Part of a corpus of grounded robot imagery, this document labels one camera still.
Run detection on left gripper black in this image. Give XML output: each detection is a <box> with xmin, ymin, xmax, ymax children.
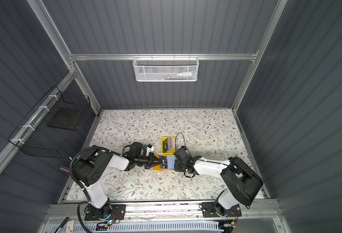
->
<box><xmin>135</xmin><ymin>153</ymin><xmax>163</xmax><ymax>169</ymax></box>

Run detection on yellow leather card holder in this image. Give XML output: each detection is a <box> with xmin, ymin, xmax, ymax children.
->
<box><xmin>153</xmin><ymin>155</ymin><xmax>175</xmax><ymax>171</ymax></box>

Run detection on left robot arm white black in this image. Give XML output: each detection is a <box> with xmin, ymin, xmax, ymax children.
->
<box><xmin>69</xmin><ymin>142</ymin><xmax>162</xmax><ymax>211</ymax></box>

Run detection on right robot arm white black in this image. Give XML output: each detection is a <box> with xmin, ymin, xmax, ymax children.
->
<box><xmin>174</xmin><ymin>146</ymin><xmax>264</xmax><ymax>216</ymax></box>

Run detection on stack of credit cards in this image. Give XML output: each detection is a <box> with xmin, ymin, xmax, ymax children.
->
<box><xmin>163</xmin><ymin>137</ymin><xmax>175</xmax><ymax>153</ymax></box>

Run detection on pen holder with pens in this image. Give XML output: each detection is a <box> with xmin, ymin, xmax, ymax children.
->
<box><xmin>60</xmin><ymin>156</ymin><xmax>72</xmax><ymax>173</ymax></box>

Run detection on black pad in basket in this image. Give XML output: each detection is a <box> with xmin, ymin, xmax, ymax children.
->
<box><xmin>47</xmin><ymin>107</ymin><xmax>86</xmax><ymax>131</ymax></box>

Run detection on white tube in basket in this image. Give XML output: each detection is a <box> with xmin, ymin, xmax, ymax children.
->
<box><xmin>176</xmin><ymin>71</ymin><xmax>197</xmax><ymax>78</ymax></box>

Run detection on white small box foreground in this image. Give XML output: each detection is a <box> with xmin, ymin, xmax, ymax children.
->
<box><xmin>66</xmin><ymin>220</ymin><xmax>75</xmax><ymax>233</ymax></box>

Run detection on black pen foreground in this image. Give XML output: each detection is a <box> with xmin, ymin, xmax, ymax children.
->
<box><xmin>54</xmin><ymin>217</ymin><xmax>69</xmax><ymax>233</ymax></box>

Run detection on thin black cable right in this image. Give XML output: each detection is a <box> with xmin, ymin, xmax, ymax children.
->
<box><xmin>175</xmin><ymin>132</ymin><xmax>187</xmax><ymax>149</ymax></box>

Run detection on black corrugated cable left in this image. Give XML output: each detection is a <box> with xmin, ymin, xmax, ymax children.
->
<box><xmin>68</xmin><ymin>142</ymin><xmax>134</xmax><ymax>233</ymax></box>

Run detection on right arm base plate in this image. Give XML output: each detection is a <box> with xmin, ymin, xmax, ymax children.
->
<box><xmin>199</xmin><ymin>202</ymin><xmax>242</xmax><ymax>218</ymax></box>

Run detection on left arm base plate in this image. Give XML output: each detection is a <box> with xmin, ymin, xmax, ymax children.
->
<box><xmin>84</xmin><ymin>204</ymin><xmax>127</xmax><ymax>221</ymax></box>

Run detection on white wire mesh basket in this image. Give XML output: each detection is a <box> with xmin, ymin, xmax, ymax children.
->
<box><xmin>133</xmin><ymin>57</ymin><xmax>200</xmax><ymax>82</ymax></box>

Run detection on aluminium front rail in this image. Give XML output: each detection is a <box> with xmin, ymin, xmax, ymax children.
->
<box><xmin>42</xmin><ymin>199</ymin><xmax>283</xmax><ymax>223</ymax></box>

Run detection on black wire mesh basket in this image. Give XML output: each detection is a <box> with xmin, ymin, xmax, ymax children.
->
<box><xmin>8</xmin><ymin>89</ymin><xmax>91</xmax><ymax>158</ymax></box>

